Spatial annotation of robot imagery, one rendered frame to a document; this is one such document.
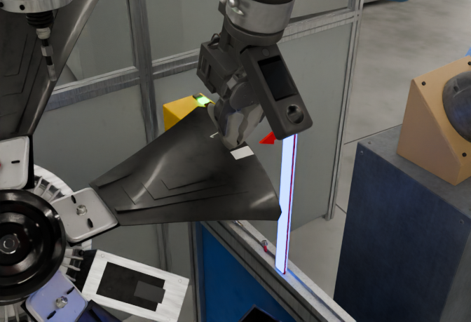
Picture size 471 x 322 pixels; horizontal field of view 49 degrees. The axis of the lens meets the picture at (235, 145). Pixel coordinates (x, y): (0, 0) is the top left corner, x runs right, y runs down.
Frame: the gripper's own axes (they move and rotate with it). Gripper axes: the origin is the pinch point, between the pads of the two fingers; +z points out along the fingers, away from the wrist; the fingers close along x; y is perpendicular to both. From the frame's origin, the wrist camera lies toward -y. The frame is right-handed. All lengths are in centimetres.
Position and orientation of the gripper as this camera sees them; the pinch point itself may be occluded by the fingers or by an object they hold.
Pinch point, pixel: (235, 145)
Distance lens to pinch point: 73.4
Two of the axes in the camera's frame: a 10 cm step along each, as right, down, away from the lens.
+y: -5.5, -6.8, 4.9
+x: -8.1, 3.1, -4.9
